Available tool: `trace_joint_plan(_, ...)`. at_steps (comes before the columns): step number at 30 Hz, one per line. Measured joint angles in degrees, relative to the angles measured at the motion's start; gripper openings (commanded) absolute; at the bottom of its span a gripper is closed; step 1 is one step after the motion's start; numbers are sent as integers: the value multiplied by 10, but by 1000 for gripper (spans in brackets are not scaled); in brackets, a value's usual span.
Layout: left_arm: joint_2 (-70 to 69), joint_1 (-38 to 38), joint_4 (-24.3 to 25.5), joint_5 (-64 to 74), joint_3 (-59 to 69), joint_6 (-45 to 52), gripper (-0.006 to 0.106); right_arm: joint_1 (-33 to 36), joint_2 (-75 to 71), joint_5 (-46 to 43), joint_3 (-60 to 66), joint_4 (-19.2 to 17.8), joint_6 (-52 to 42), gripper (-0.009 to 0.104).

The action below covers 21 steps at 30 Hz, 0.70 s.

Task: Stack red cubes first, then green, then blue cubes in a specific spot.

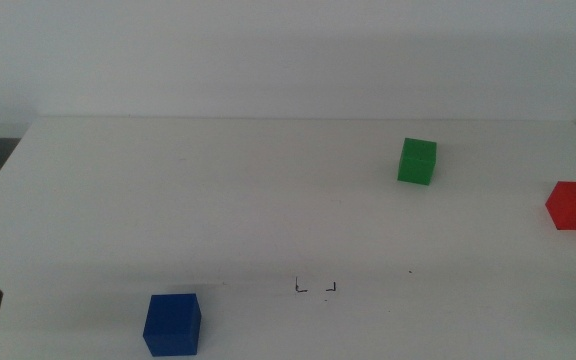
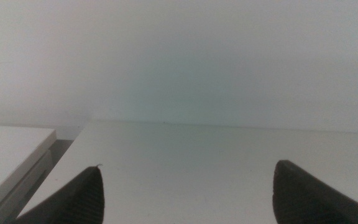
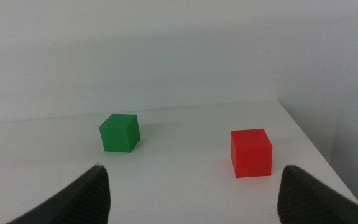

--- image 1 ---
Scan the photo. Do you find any green cube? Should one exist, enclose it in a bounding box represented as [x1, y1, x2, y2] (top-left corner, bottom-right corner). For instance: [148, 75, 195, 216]
[396, 137, 438, 187]

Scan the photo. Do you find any blue cube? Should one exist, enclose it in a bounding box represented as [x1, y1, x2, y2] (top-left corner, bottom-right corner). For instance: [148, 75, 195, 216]
[142, 292, 203, 358]

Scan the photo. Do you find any red cube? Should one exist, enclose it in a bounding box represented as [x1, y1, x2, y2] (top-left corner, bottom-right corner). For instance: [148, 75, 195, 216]
[544, 180, 576, 232]

